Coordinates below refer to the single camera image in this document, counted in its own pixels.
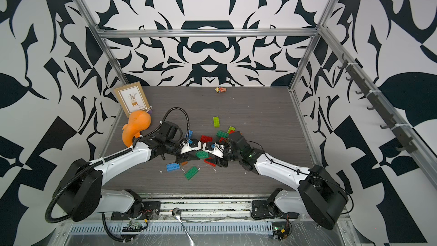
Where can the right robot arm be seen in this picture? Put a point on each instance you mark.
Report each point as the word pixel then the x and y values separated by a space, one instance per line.
pixel 320 196

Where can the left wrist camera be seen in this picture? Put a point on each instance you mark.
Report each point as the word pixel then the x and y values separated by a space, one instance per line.
pixel 191 145

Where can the orange whale plush toy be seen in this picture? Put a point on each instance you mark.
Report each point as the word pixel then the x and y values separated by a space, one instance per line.
pixel 138 121

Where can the blue lego brick lower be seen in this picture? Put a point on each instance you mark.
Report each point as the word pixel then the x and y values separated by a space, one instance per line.
pixel 172 167

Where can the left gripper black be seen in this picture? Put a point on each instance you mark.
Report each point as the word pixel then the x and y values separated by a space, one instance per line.
pixel 184 158

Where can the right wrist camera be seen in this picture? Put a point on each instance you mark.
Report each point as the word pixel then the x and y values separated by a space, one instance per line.
pixel 214 148

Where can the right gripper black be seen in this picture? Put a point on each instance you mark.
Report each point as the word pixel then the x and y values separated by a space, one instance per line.
pixel 219 162

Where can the metal spoon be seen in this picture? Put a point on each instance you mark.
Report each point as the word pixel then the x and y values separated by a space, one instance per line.
pixel 176 213

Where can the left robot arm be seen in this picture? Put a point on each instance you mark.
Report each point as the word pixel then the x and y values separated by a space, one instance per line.
pixel 80 192

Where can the framed plant picture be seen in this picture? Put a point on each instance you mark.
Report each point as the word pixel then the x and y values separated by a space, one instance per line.
pixel 132 98

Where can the red lego brick top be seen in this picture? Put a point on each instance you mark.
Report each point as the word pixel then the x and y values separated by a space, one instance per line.
pixel 205 139

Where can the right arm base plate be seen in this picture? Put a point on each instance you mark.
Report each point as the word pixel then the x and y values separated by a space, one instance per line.
pixel 262 209

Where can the blue lego brick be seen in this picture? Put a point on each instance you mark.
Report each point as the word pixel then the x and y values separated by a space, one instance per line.
pixel 189 134
pixel 172 167

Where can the red lego brick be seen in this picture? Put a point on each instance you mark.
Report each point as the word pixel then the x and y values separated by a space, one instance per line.
pixel 223 137
pixel 209 163
pixel 205 139

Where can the wall hook rack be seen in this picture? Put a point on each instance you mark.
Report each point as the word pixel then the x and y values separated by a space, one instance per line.
pixel 381 105

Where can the lime lego brick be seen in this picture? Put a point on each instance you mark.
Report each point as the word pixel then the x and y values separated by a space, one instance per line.
pixel 231 129
pixel 216 122

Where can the blue lego brick upper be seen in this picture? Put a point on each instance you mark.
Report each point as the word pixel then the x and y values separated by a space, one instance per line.
pixel 189 134

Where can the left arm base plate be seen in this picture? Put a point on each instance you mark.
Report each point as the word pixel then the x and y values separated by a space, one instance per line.
pixel 149 210

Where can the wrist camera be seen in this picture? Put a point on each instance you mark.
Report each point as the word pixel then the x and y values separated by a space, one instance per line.
pixel 214 148
pixel 191 145

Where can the dark green lego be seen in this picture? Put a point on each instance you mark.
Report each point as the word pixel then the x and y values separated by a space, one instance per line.
pixel 191 173
pixel 202 154
pixel 218 133

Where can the small toy figure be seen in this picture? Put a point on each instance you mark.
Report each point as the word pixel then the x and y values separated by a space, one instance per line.
pixel 220 89

